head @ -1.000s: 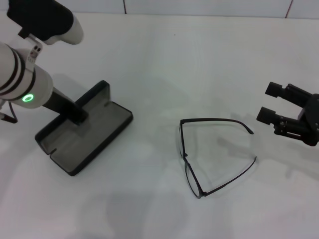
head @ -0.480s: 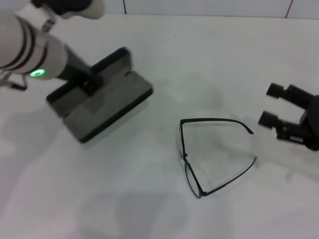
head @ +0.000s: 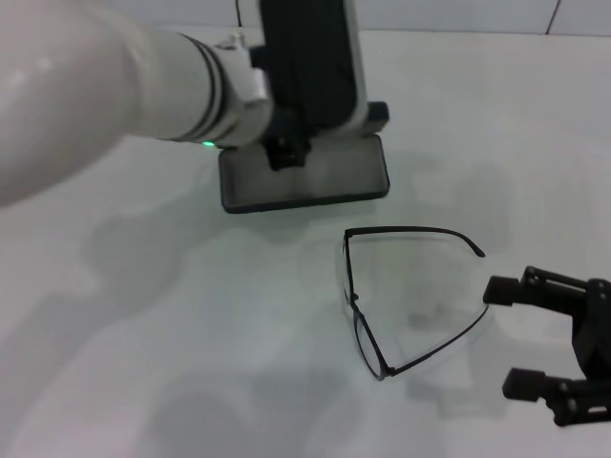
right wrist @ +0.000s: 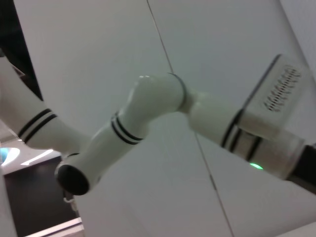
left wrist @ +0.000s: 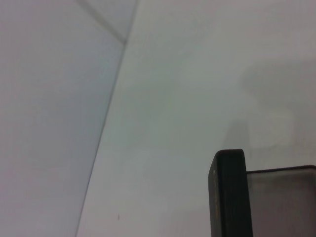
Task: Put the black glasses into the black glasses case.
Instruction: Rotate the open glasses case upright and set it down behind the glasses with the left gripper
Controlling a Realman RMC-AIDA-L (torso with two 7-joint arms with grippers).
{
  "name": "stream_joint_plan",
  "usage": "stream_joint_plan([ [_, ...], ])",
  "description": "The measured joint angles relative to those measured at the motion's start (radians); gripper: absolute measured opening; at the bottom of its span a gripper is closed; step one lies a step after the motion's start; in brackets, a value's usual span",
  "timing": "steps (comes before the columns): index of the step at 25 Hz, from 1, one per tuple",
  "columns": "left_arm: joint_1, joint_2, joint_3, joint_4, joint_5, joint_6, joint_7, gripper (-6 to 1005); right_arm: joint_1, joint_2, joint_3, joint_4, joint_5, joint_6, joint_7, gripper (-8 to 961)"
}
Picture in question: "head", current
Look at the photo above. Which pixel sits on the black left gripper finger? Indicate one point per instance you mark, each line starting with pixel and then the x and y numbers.
pixel 286 155

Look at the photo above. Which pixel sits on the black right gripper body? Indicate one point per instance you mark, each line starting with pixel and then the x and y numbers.
pixel 596 334

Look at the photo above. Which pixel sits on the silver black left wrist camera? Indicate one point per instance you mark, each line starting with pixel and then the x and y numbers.
pixel 310 62

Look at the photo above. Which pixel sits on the black glasses case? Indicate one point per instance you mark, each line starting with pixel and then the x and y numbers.
pixel 305 204

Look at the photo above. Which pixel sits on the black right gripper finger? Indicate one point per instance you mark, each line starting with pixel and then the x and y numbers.
pixel 522 384
pixel 501 290

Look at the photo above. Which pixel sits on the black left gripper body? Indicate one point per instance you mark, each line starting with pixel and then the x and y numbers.
pixel 286 129

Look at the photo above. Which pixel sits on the black thin-framed glasses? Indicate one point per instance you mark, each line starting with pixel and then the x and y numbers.
pixel 382 230

